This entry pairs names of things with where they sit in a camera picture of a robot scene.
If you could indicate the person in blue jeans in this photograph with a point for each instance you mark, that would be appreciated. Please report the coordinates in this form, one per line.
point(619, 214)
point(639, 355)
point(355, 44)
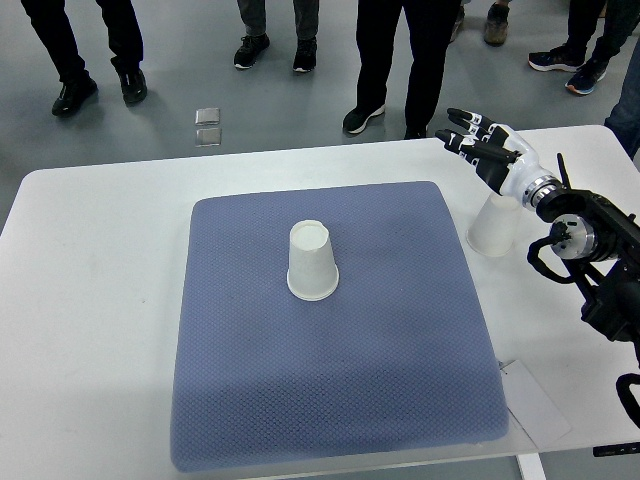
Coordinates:
point(623, 120)

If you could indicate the person with blue orange sneakers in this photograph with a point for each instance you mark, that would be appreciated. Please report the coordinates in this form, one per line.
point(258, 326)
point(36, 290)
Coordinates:
point(621, 18)

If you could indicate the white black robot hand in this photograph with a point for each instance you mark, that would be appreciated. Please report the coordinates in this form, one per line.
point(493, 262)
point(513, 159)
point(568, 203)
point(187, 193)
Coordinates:
point(502, 159)

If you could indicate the white paper tag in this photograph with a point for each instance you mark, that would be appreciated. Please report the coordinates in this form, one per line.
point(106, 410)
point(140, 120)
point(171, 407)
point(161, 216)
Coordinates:
point(531, 407)

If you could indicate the metal floor plate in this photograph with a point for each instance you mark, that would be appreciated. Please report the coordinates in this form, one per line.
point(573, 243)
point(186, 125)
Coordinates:
point(206, 137)
point(207, 116)

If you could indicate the upper metal floor plate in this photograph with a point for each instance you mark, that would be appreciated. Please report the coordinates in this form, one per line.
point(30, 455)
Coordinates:
point(207, 116)

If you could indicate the white paper cup on cushion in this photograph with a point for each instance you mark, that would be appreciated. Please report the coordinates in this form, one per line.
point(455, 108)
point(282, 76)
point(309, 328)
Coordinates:
point(312, 273)

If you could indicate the black table control panel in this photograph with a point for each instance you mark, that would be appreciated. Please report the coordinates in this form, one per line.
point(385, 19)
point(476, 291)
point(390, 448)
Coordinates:
point(616, 450)

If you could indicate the lower metal floor plate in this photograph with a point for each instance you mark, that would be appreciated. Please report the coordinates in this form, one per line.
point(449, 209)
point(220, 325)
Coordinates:
point(206, 137)

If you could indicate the white paper cup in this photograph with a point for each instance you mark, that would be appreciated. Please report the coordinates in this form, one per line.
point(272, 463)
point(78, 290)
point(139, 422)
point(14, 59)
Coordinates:
point(493, 231)
point(312, 273)

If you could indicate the blue textured cushion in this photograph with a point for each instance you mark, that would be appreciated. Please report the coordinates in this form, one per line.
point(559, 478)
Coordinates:
point(397, 357)

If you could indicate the white table leg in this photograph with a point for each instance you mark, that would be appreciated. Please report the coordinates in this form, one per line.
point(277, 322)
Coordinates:
point(530, 467)

